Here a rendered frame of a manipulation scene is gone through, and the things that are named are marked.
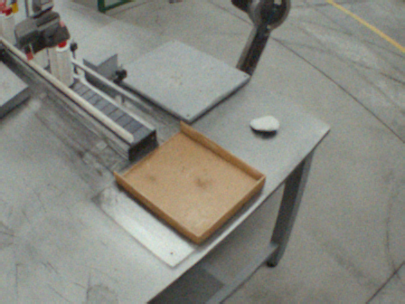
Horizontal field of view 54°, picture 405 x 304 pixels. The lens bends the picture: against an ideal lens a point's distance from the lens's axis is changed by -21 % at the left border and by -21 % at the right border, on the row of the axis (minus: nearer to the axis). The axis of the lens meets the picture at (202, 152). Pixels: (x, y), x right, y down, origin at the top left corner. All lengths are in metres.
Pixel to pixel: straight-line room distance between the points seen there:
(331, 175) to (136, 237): 1.51
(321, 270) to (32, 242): 1.38
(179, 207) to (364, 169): 1.55
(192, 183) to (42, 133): 0.53
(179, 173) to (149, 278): 0.34
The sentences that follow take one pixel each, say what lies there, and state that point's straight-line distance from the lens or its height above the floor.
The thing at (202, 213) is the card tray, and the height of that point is 0.83.
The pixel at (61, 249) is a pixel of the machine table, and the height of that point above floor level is 0.83.
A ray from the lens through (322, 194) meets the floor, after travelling 2.40.
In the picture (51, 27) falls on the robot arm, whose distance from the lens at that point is 1.08.
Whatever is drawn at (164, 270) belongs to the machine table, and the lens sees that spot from 1.13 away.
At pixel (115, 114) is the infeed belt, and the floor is 0.88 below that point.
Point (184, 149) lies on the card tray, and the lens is 1.36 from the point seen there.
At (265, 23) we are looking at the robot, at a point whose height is 0.81.
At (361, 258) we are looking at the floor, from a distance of 2.23.
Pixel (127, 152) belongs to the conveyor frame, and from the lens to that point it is 1.33.
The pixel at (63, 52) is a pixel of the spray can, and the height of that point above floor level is 1.04.
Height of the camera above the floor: 1.81
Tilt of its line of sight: 46 degrees down
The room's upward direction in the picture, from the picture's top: 1 degrees clockwise
